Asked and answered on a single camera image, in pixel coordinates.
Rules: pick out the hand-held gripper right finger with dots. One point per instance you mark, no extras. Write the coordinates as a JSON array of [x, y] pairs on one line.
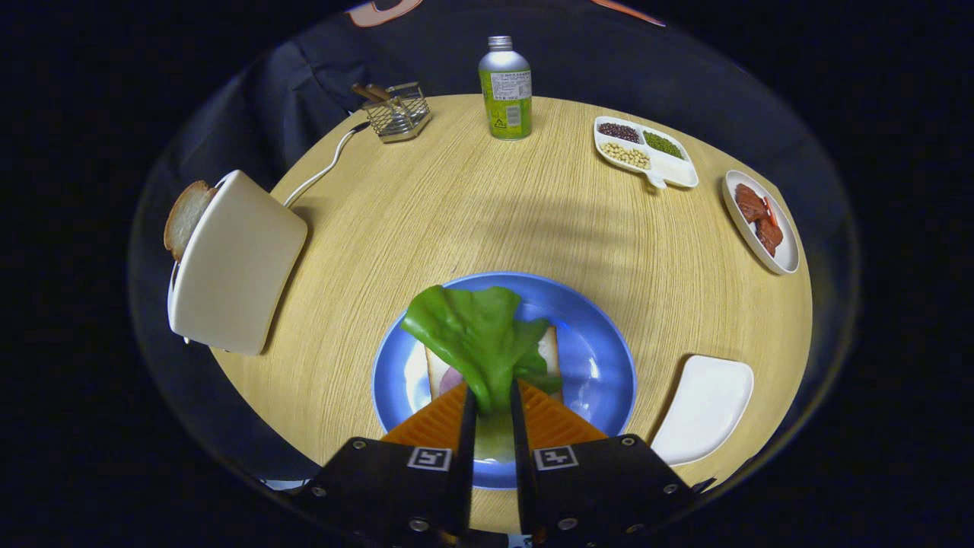
[[521, 472]]

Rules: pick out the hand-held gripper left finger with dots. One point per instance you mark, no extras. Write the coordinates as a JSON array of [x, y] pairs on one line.
[[463, 472]]

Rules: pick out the green lettuce leaf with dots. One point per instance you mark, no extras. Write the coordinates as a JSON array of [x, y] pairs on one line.
[[472, 327]]

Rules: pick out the toasted bread slice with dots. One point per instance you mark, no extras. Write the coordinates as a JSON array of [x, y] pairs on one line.
[[186, 213]]

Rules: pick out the pink ham slice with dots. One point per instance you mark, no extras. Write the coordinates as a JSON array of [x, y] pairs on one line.
[[450, 379]]

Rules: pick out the white bread slice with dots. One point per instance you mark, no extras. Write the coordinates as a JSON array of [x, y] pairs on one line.
[[549, 350]]

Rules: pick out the blue plate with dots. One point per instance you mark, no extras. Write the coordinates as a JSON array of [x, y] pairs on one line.
[[593, 358]]

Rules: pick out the white rectangular dish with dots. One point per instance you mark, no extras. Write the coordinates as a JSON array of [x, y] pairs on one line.
[[704, 411]]

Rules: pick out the cream toaster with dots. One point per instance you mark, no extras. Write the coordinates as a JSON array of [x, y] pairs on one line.
[[243, 266]]

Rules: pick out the pile of soybeans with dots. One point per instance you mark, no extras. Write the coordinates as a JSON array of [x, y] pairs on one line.
[[625, 155]]

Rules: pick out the white divided dish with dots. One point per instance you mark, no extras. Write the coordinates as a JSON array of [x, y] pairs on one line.
[[673, 169]]

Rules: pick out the round white plate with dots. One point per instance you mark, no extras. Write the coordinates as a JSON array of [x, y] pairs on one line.
[[784, 251]]

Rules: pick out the brown meat piece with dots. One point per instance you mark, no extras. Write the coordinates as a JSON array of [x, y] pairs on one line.
[[749, 203], [768, 234]]

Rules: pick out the pile of dark red beans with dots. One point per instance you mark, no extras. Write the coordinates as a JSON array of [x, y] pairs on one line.
[[619, 132]]

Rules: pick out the pile of green beans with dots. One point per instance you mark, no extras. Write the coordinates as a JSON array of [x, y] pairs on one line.
[[663, 144]]

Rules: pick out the pink sausage slice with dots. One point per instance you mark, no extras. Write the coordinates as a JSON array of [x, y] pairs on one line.
[[770, 211]]

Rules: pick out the green labelled metal bottle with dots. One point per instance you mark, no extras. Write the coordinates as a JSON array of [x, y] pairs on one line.
[[506, 91]]

